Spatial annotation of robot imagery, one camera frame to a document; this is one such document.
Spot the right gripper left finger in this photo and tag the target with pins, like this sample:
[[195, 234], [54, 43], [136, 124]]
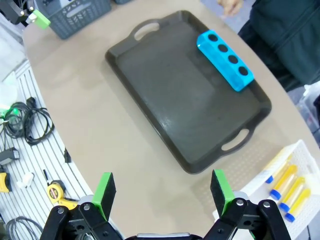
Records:
[[103, 200]]

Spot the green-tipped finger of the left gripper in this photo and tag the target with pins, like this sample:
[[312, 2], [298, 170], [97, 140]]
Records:
[[40, 20]]

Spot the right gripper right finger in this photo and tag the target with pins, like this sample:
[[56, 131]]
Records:
[[221, 195]]

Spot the yellow liquid tube blue cap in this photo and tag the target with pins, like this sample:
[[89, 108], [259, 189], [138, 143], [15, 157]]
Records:
[[293, 193], [286, 181], [280, 170], [300, 203]]

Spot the person's right hand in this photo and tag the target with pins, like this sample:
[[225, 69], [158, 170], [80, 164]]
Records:
[[231, 6]]

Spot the grey basket holding flask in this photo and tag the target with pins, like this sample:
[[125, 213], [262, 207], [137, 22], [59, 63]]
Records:
[[80, 17]]

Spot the yellow tape measure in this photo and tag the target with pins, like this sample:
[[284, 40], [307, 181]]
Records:
[[56, 191]]

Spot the small black clip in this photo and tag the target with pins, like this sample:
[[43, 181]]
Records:
[[67, 155]]

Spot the black marker pen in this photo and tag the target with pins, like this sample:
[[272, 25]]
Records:
[[45, 177]]

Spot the small white plastic piece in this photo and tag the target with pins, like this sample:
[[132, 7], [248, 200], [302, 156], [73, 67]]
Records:
[[26, 180]]

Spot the white slatted base platform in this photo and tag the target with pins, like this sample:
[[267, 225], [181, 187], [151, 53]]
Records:
[[32, 157]]

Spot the white perforated plastic basket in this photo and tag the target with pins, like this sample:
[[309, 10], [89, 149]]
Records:
[[307, 160]]

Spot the yellow and black tool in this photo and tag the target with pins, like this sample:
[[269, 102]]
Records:
[[3, 182]]

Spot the black power adapter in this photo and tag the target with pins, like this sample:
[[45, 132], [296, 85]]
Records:
[[8, 155]]

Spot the dark brown serving tray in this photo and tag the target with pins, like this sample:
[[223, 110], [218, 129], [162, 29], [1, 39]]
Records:
[[170, 100]]

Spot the blue test tube rack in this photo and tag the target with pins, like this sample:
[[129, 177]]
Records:
[[222, 60]]

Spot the person in dark fleece jacket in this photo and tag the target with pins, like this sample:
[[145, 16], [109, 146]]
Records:
[[282, 37]]

